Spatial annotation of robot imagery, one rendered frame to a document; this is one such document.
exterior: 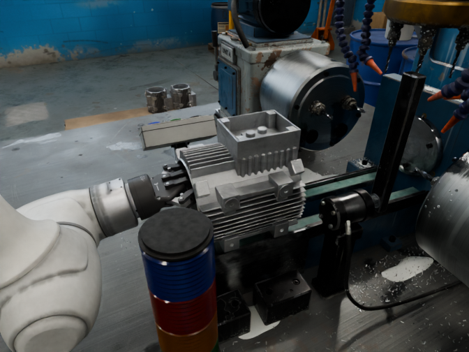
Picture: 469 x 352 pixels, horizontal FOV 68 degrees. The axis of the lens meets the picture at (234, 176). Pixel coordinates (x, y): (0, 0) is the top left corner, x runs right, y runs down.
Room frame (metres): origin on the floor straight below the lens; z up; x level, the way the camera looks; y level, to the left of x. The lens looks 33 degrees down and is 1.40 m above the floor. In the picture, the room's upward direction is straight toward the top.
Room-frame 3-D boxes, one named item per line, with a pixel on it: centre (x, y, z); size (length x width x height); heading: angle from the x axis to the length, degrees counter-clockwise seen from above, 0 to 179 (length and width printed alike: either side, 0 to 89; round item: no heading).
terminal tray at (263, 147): (0.57, -0.04, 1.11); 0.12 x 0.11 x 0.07; 113
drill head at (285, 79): (1.02, -0.20, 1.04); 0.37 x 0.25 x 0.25; 22
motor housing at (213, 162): (0.55, 0.00, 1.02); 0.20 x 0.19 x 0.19; 113
